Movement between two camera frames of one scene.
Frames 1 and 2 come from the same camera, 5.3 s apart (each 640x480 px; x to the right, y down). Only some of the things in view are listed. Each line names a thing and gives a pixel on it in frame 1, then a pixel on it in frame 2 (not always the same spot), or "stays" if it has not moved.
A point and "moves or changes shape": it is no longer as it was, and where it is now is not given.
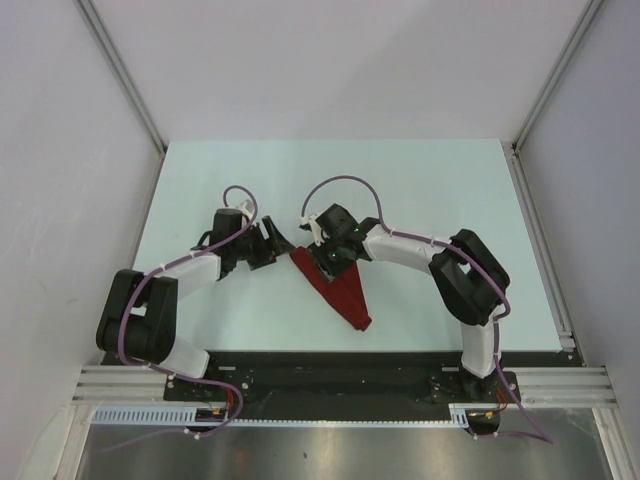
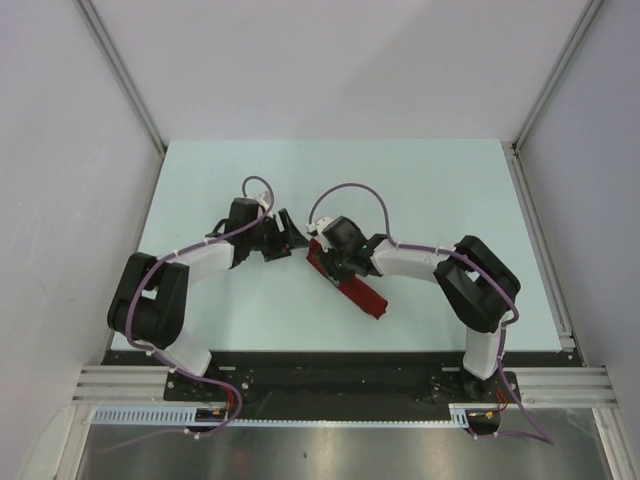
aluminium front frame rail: (537, 386) stays
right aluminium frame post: (512, 148) stays
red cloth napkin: (345, 292) moves or changes shape
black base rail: (349, 386) stays
